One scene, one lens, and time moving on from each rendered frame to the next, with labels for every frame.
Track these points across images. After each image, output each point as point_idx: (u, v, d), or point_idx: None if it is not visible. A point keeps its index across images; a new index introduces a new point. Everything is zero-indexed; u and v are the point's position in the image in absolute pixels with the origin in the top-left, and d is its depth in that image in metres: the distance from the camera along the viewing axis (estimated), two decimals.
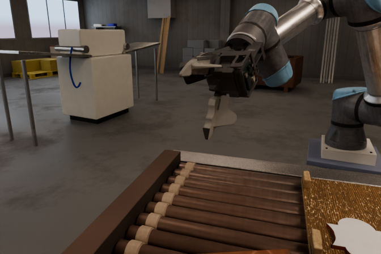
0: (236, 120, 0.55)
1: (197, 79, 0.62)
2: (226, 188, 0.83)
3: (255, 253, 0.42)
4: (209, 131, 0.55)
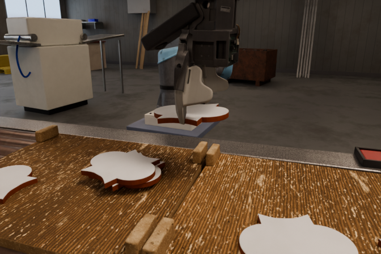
0: (228, 86, 0.52)
1: (168, 43, 0.51)
2: None
3: None
4: None
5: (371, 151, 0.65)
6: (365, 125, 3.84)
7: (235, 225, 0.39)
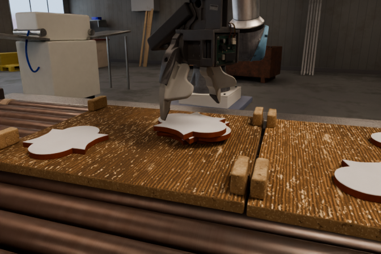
0: (236, 83, 0.51)
1: None
2: (13, 115, 0.74)
3: None
4: (216, 97, 0.55)
5: None
6: (373, 119, 3.85)
7: (321, 169, 0.40)
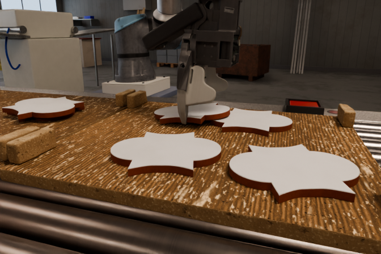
0: (227, 87, 0.53)
1: (168, 42, 0.51)
2: None
3: None
4: None
5: (299, 101, 0.67)
6: None
7: (121, 141, 0.41)
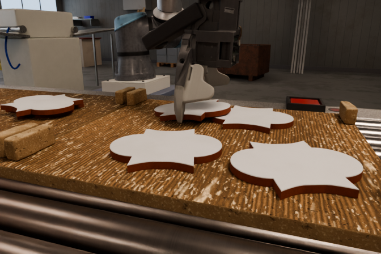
0: (229, 81, 0.54)
1: (168, 42, 0.51)
2: None
3: None
4: None
5: (300, 99, 0.66)
6: None
7: (120, 138, 0.40)
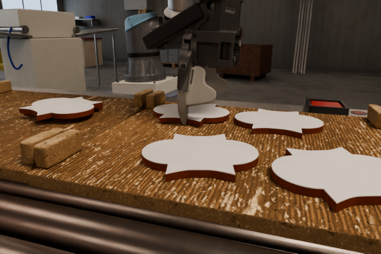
0: (227, 87, 0.53)
1: (169, 42, 0.51)
2: None
3: None
4: None
5: (321, 101, 0.65)
6: None
7: (148, 143, 0.39)
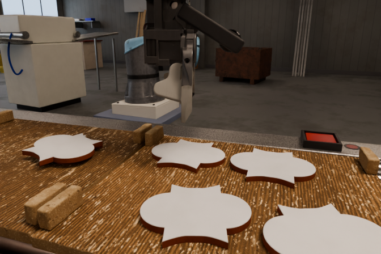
0: (153, 90, 0.44)
1: (222, 45, 0.46)
2: None
3: None
4: (181, 112, 0.44)
5: (316, 134, 0.67)
6: (355, 122, 3.85)
7: (147, 195, 0.40)
